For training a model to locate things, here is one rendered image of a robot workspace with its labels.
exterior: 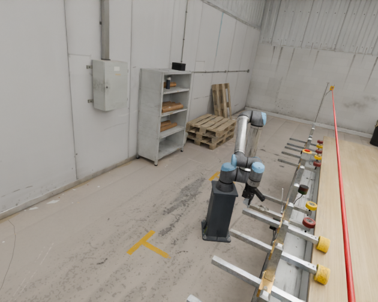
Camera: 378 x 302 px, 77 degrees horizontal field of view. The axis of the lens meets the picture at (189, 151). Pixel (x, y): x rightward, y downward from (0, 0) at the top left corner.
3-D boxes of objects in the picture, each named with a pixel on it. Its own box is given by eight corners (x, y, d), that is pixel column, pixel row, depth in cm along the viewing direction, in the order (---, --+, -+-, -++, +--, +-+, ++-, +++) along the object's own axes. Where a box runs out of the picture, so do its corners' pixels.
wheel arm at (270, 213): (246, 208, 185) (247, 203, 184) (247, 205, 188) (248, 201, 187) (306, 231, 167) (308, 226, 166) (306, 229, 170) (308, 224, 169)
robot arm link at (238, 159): (239, 105, 224) (231, 159, 180) (252, 108, 223) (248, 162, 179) (237, 115, 233) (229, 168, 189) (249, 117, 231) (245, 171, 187)
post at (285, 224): (260, 285, 143) (282, 222, 125) (261, 281, 146) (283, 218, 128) (266, 288, 142) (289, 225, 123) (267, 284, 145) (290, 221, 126)
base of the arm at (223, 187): (216, 191, 244) (218, 183, 240) (214, 181, 262) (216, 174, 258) (234, 193, 245) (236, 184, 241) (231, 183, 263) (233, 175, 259)
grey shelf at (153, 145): (136, 158, 428) (140, 68, 368) (165, 145, 502) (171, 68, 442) (156, 166, 409) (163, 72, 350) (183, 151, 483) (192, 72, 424)
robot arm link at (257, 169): (264, 162, 176) (266, 168, 167) (260, 177, 181) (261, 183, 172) (252, 160, 177) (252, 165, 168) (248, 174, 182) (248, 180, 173)
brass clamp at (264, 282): (254, 295, 107) (257, 287, 105) (261, 274, 118) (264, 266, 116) (268, 303, 104) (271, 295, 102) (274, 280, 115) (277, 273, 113)
